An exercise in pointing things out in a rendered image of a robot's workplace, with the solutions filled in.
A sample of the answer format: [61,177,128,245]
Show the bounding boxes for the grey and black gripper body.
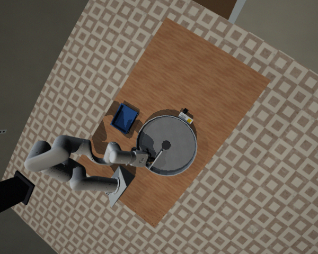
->
[131,150,149,167]

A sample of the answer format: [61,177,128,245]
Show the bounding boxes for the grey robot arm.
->
[24,135,137,195]

